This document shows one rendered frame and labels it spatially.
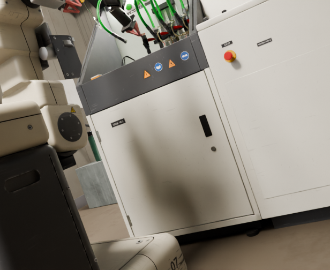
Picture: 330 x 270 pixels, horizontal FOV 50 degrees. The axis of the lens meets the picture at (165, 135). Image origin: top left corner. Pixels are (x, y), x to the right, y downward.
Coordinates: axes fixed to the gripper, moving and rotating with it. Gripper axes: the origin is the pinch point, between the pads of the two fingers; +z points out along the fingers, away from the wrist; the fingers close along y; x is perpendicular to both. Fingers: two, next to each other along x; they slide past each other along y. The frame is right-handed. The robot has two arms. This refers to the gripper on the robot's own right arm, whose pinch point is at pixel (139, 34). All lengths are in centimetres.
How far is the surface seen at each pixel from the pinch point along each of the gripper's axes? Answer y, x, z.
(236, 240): -89, -27, 68
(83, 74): -23.6, 26.3, -7.7
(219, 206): -77, -24, 55
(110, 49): 13.9, 34.5, 6.4
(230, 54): -32, -52, 11
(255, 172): -66, -45, 50
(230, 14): -17, -55, 3
